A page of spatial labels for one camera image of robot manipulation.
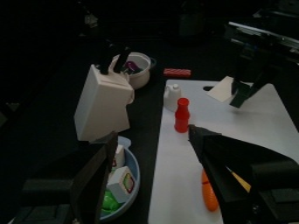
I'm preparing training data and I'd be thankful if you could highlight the purple toy in pot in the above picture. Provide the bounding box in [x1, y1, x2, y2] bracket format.
[122, 60, 145, 74]

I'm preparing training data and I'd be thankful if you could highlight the red toy bottle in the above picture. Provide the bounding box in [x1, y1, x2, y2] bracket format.
[172, 97, 192, 134]

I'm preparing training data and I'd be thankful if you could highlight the cream toy slice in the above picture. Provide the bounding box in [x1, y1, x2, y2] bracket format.
[205, 75, 254, 103]

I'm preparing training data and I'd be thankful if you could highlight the red ridged toy block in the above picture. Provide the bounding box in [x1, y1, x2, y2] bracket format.
[162, 67, 192, 79]

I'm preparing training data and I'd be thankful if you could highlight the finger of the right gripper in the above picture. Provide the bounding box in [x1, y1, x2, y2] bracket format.
[230, 52, 257, 95]
[228, 62, 282, 109]

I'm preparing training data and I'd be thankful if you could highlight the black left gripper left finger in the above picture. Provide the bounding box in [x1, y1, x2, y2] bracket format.
[10, 131, 118, 224]

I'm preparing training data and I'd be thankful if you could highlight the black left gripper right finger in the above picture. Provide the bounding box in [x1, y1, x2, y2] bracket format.
[188, 124, 299, 224]

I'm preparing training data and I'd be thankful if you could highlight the white toy bottle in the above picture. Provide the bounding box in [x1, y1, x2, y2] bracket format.
[162, 83, 182, 113]

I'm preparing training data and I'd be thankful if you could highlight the white sushi cube, green-red filling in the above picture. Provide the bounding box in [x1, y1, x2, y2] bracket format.
[106, 165, 137, 204]

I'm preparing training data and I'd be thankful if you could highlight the white cutting board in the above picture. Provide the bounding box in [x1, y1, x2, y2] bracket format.
[146, 79, 299, 224]

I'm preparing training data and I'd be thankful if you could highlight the green toy vegetable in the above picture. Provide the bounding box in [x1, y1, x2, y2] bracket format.
[99, 188, 122, 213]

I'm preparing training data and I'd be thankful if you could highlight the white toy pot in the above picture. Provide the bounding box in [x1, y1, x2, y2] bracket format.
[109, 52, 157, 90]

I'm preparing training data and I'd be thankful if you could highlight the black knife handle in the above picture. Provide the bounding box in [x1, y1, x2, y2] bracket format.
[113, 45, 133, 74]
[97, 43, 114, 75]

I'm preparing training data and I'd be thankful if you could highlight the orange toy carrot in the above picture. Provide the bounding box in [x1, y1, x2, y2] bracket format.
[200, 168, 220, 213]

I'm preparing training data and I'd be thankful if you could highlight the light blue bowl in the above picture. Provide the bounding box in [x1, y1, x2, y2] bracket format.
[97, 135, 141, 223]

